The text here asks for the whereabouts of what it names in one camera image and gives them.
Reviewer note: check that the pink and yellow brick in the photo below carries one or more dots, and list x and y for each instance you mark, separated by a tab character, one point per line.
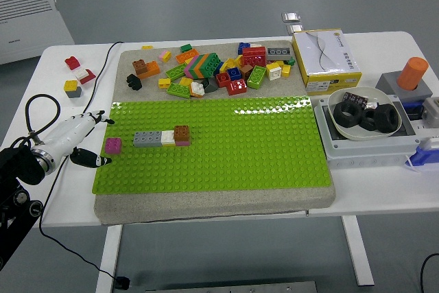
165	55

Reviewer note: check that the blue square brick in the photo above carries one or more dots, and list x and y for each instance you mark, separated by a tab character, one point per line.
235	73

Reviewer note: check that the small brown brick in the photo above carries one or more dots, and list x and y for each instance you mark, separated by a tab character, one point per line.
245	71

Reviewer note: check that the white panel heater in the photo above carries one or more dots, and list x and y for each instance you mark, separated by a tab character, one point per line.
31	32

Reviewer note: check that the large black hex nut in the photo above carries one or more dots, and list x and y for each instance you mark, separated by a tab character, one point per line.
391	121
343	122

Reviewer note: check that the pink green orange brick stack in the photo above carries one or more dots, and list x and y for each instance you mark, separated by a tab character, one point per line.
202	64

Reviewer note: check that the white and pink flat brick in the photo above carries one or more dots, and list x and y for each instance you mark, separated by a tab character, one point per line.
256	45

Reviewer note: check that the white table leg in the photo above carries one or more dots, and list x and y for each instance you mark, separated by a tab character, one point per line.
358	252
109	258

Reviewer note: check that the magenta square brick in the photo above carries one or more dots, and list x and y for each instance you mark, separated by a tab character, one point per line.
113	146

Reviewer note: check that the blue and white device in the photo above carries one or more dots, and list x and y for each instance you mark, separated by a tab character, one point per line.
425	159

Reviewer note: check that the orange cylinder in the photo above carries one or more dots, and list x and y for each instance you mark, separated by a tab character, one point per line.
413	71

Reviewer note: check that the dark grey sloped brick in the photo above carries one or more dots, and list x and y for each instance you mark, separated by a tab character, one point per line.
210	86

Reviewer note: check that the white square brick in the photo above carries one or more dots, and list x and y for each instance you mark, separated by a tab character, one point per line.
168	138

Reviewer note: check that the thin yellow brick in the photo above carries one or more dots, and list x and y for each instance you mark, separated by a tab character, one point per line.
147	47

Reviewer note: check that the white and orange brick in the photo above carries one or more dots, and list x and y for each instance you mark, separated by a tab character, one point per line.
197	89

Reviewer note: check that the white bowl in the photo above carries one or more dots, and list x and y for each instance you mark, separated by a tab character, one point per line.
358	135

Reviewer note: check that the tiny yellow brick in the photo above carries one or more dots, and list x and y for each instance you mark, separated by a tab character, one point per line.
279	63

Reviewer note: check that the yellow and white brick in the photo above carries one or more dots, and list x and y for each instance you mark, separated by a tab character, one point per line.
274	71

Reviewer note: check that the grey-brown mat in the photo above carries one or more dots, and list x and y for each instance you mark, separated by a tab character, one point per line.
205	204

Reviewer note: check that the grey junction box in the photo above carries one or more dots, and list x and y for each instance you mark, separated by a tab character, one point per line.
363	157

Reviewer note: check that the brown brick beside orange brick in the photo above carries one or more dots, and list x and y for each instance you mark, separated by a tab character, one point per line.
139	66

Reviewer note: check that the long grey brick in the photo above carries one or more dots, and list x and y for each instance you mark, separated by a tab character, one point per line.
146	138

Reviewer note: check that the long yellow brick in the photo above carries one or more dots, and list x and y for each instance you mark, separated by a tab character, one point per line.
228	64

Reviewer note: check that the brown brick on pink brick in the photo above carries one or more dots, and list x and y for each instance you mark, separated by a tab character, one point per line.
181	133

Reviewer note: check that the black square brick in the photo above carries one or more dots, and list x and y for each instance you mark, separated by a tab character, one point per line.
134	82

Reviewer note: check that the orange stepped brick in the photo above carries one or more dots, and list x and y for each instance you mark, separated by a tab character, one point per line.
152	68

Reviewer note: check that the small dark green brick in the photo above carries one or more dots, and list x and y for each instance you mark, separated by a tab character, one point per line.
186	48

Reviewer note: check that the red square brick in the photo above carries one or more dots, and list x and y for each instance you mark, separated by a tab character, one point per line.
237	88
223	80

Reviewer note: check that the white small brick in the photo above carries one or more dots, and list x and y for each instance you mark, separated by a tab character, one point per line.
81	73

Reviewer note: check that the grey brick with three holes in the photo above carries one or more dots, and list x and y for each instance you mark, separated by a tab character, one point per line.
278	54

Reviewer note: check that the green studded baseplate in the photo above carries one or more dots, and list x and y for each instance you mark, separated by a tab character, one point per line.
240	149

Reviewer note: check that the light green long brick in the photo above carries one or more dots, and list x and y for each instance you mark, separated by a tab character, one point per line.
177	90
176	71
256	77

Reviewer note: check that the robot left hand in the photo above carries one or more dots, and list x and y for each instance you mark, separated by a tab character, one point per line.
65	131

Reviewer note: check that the small black hex nut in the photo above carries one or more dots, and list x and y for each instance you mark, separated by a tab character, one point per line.
367	125

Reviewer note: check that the tiny dark green brick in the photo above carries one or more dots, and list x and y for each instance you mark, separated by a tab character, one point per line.
291	61

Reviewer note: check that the small yellow brick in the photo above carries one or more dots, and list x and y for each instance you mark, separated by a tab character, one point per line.
164	82
186	82

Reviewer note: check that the black plug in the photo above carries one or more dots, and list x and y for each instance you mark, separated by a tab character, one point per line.
122	282

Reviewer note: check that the blue plastic part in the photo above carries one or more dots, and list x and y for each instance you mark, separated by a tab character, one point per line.
411	107

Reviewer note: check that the red stepped brick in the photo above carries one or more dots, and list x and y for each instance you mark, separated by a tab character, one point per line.
72	62

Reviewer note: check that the metal floor socket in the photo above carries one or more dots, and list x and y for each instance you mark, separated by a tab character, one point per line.
291	16
295	29

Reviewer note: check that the grey block holder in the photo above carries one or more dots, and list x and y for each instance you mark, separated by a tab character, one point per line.
387	83

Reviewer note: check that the yellow brick on grey brick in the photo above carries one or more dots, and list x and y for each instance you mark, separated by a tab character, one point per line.
71	85

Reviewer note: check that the yellow and white cardboard box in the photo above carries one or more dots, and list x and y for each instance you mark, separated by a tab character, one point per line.
326	56

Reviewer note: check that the dark brown circuit board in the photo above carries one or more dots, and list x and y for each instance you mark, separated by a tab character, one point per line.
353	98

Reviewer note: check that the yellow square brick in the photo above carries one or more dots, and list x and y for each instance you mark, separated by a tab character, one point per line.
286	70

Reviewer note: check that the large red brick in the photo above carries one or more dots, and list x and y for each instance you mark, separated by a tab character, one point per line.
254	56

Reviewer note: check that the grey plastic part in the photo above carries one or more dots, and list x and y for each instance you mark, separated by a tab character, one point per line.
431	111

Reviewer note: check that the red sloped brick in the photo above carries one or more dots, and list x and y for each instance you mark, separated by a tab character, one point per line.
90	77

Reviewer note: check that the small blue brick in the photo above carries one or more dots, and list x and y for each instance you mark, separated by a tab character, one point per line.
243	48

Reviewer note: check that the long orange brick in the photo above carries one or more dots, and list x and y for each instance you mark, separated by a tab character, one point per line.
185	57

